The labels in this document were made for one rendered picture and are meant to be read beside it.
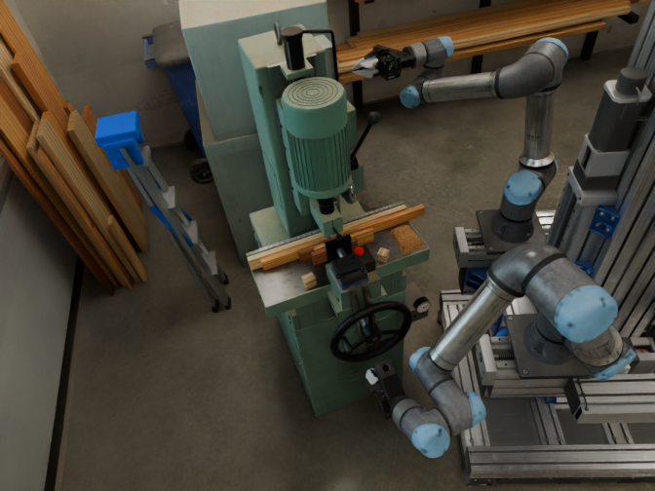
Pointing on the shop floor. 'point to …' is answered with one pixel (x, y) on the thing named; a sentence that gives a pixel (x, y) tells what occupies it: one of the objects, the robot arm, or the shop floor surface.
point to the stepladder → (160, 199)
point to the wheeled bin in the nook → (173, 58)
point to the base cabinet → (308, 348)
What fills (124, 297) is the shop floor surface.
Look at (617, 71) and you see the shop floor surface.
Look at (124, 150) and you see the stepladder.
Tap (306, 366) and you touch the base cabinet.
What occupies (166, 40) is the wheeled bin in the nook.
